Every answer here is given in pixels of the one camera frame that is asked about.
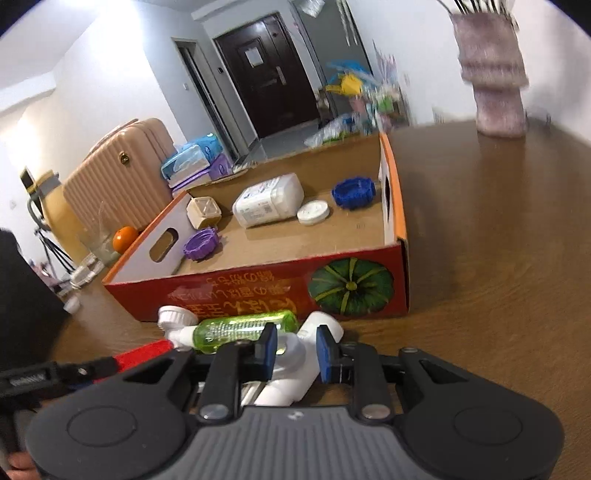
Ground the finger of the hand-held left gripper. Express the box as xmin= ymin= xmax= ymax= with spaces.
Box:
xmin=44 ymin=358 xmax=119 ymax=385

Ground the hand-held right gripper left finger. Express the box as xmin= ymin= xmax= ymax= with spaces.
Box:
xmin=107 ymin=323 xmax=279 ymax=423

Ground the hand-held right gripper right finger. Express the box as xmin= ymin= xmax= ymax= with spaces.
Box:
xmin=316 ymin=325 xmax=483 ymax=422

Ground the red and white lint brush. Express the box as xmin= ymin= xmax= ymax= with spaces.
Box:
xmin=113 ymin=311 xmax=345 ymax=408

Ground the green spray bottle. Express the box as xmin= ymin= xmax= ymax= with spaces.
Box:
xmin=158 ymin=306 xmax=299 ymax=356

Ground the red cardboard box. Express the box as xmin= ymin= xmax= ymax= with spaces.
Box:
xmin=102 ymin=131 xmax=411 ymax=324

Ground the purple ribbed cap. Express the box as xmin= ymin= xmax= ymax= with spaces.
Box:
xmin=183 ymin=227 xmax=222 ymax=262

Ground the white ribbed cap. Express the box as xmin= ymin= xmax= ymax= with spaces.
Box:
xmin=297 ymin=199 xmax=331 ymax=226

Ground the white plastic bottle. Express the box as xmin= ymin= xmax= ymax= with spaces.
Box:
xmin=232 ymin=173 xmax=306 ymax=230

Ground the white cube adapter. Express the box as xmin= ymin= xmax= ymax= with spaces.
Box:
xmin=185 ymin=196 xmax=223 ymax=230

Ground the blue ribbed cap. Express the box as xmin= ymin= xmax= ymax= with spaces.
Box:
xmin=331 ymin=176 xmax=378 ymax=210

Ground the person's left hand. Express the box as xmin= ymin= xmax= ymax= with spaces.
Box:
xmin=7 ymin=453 xmax=38 ymax=480

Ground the black paper bag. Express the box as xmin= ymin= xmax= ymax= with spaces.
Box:
xmin=0 ymin=228 xmax=71 ymax=371

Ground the clear glass cup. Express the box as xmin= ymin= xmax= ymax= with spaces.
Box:
xmin=78 ymin=203 xmax=123 ymax=267

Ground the orange fruit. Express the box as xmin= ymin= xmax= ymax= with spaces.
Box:
xmin=112 ymin=225 xmax=140 ymax=254

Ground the yellow bottle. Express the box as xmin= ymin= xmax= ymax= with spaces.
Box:
xmin=38 ymin=171 xmax=88 ymax=254

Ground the purple tissue pack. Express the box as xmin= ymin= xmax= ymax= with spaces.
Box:
xmin=173 ymin=154 xmax=234 ymax=190

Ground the pink suitcase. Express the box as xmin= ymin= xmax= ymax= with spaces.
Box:
xmin=62 ymin=117 xmax=179 ymax=232

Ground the blue tissue pack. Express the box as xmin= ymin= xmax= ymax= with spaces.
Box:
xmin=161 ymin=133 xmax=223 ymax=181

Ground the clear plastic bag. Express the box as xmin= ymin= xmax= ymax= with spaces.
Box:
xmin=304 ymin=115 xmax=366 ymax=149

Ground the side room door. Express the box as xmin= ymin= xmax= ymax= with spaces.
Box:
xmin=174 ymin=39 xmax=253 ymax=161

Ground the dark brown entrance door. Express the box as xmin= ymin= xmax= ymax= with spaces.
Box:
xmin=213 ymin=13 xmax=322 ymax=140

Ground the yellow watering can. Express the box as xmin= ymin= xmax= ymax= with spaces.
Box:
xmin=325 ymin=74 xmax=366 ymax=98

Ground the purple flower decoration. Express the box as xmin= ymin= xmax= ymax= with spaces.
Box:
xmin=374 ymin=44 xmax=400 ymax=82

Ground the grey refrigerator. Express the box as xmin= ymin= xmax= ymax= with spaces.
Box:
xmin=295 ymin=0 xmax=371 ymax=90

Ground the pink ceramic vase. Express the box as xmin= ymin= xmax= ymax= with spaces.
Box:
xmin=450 ymin=11 xmax=531 ymax=138

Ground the wire rack with bottles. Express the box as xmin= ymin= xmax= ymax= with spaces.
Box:
xmin=365 ymin=88 xmax=408 ymax=131

